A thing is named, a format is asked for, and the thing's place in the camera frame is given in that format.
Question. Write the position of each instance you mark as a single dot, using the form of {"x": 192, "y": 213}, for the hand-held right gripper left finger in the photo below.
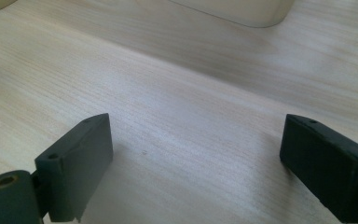
{"x": 77, "y": 168}

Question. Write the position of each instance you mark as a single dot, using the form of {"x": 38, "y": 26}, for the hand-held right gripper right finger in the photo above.
{"x": 329, "y": 168}

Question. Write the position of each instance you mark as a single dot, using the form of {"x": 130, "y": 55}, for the white rounded container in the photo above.
{"x": 239, "y": 11}

